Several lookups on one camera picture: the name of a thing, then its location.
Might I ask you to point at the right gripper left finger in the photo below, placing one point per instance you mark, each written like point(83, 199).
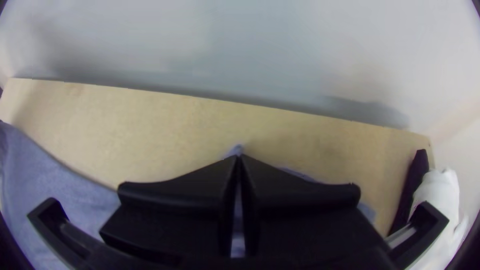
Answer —
point(176, 217)

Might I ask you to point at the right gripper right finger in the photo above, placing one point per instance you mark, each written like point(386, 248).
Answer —
point(300, 225)

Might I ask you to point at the blue t-shirt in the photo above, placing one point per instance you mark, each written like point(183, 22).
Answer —
point(45, 187)

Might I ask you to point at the pile of folded clothes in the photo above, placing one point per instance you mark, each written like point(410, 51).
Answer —
point(442, 187)

